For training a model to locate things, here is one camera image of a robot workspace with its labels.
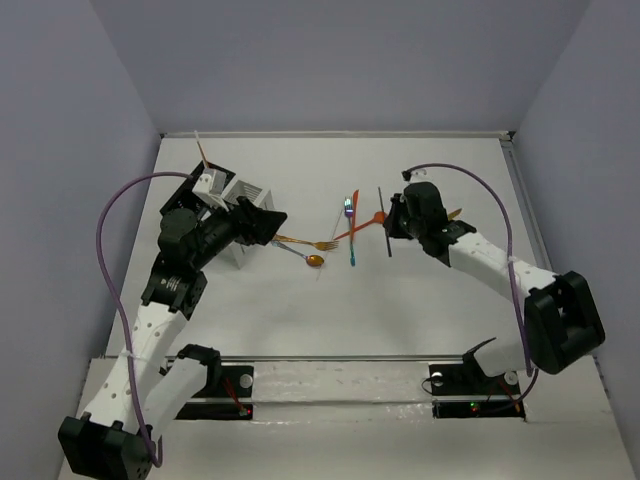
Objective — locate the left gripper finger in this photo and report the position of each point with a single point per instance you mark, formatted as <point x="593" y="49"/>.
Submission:
<point x="246" y="212"/>
<point x="262" y="226"/>

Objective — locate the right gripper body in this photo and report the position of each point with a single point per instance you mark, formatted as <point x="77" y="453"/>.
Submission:
<point x="415" y="226"/>

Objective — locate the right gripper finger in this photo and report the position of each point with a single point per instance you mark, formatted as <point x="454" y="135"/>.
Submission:
<point x="398" y="205"/>
<point x="395" y="227"/>

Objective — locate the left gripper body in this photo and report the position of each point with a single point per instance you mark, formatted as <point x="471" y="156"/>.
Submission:
<point x="248" y="220"/>

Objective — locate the white chopstick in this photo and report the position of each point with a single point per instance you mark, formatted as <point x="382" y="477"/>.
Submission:
<point x="197" y="137"/>
<point x="325" y="255"/>

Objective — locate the orange chopstick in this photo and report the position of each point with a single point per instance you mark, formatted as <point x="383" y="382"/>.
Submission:
<point x="203" y="155"/>

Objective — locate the gold knife black handle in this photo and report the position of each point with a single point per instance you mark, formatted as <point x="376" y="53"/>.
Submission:
<point x="454" y="214"/>

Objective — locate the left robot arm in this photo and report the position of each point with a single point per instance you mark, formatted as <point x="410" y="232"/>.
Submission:
<point x="119" y="434"/>

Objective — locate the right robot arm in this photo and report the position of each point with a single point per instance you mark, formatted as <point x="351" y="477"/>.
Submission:
<point x="556" y="315"/>

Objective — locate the orange plastic spoon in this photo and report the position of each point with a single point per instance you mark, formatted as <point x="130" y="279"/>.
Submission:
<point x="378" y="218"/>

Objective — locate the white utensil container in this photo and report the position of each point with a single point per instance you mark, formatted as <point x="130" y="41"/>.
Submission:
<point x="238" y="251"/>

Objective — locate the black utensil container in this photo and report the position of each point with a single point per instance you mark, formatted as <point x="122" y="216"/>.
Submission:
<point x="183" y="201"/>

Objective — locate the orange plastic knife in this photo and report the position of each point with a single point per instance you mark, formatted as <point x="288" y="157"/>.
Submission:
<point x="355" y="199"/>

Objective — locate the iridescent blue purple fork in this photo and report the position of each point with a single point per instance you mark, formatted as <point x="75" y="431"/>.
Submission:
<point x="349" y="214"/>

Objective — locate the iridescent metal spoon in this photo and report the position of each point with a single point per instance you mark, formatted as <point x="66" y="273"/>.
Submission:
<point x="313" y="260"/>

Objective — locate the gold ornate fork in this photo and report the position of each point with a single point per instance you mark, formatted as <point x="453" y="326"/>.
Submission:
<point x="320" y="245"/>

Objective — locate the metal rail back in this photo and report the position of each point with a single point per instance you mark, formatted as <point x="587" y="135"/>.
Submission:
<point x="500" y="135"/>

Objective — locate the metal rail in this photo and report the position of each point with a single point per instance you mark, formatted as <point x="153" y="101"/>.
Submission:
<point x="343" y="358"/>
<point x="500" y="135"/>

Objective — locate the metal rail front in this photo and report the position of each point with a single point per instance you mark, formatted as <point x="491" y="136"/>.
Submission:
<point x="343" y="358"/>

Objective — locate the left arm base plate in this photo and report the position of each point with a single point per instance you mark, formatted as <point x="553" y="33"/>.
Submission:
<point x="229" y="400"/>

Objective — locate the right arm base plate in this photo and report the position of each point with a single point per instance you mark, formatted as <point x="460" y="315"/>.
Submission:
<point x="456" y="397"/>

